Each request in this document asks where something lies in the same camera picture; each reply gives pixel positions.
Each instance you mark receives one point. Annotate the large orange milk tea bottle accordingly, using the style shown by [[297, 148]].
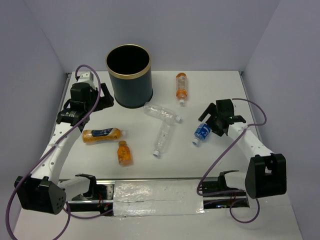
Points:
[[108, 134]]

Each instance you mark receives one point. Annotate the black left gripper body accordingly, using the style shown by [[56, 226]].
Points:
[[94, 96]]

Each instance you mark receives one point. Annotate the orange bottle with white label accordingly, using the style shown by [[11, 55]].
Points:
[[181, 88]]

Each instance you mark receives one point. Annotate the blue label water bottle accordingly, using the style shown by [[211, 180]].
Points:
[[201, 133]]

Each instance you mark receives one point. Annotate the small orange juice bottle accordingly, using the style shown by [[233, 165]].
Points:
[[124, 154]]

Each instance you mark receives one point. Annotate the silver foil tape patch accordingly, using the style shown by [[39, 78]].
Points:
[[157, 198]]

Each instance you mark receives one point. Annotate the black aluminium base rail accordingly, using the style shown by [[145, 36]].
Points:
[[101, 200]]

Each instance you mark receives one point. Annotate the clear crushed bottle upper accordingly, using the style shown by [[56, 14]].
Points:
[[161, 113]]

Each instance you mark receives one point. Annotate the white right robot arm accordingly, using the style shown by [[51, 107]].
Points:
[[266, 173]]

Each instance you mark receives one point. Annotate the clear bottle blue cap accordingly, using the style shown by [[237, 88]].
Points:
[[163, 138]]

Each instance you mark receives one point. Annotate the dark bin with gold rim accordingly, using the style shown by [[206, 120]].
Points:
[[129, 69]]

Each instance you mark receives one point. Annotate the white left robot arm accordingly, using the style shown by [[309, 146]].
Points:
[[42, 191]]

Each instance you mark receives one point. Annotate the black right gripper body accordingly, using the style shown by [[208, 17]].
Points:
[[217, 116]]

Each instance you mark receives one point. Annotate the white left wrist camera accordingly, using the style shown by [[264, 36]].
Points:
[[86, 77]]

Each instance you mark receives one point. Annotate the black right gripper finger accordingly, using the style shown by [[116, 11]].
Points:
[[209, 113], [217, 125]]

